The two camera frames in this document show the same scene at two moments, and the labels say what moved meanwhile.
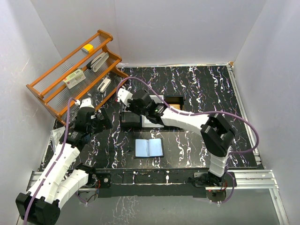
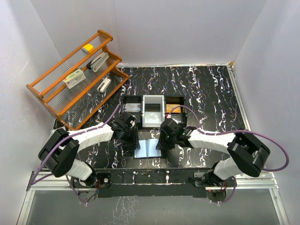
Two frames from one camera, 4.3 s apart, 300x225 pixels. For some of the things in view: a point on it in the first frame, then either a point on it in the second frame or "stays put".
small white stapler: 103,85 stays put
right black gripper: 131,101 -> 161,144
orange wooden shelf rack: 87,74 stays put
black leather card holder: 149,147 stays put
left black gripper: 104,123 -> 133,143
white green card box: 74,78 stays put
